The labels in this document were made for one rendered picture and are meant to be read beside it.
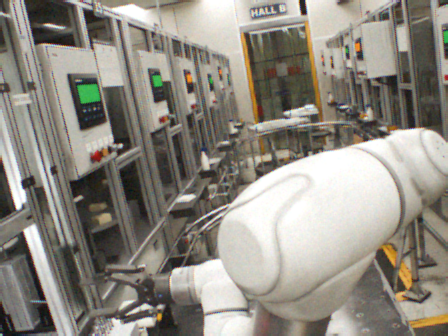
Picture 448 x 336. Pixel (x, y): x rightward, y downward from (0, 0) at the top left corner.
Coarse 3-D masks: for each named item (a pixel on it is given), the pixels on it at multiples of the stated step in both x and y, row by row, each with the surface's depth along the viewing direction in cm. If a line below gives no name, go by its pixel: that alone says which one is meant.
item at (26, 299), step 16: (16, 0) 127; (16, 16) 127; (32, 80) 131; (48, 144) 136; (64, 192) 142; (64, 208) 141; (16, 256) 140; (80, 256) 147; (0, 272) 134; (16, 272) 135; (0, 288) 135; (16, 288) 135; (32, 288) 142; (0, 304) 139; (16, 304) 137; (32, 304) 141; (96, 304) 152; (0, 320) 138; (16, 320) 138; (32, 320) 139; (48, 320) 138; (96, 320) 150
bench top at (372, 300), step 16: (368, 272) 195; (368, 288) 181; (384, 288) 178; (176, 304) 196; (192, 304) 193; (256, 304) 185; (352, 304) 171; (368, 304) 169; (384, 304) 167; (176, 320) 182; (192, 320) 180; (336, 320) 162; (352, 320) 160; (368, 320) 158; (384, 320) 156; (400, 320) 154
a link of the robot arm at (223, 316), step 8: (224, 312) 98; (232, 312) 98; (240, 312) 99; (208, 320) 99; (216, 320) 97; (224, 320) 96; (232, 320) 95; (240, 320) 95; (248, 320) 96; (208, 328) 98; (216, 328) 95; (224, 328) 93; (232, 328) 93; (240, 328) 91; (248, 328) 87
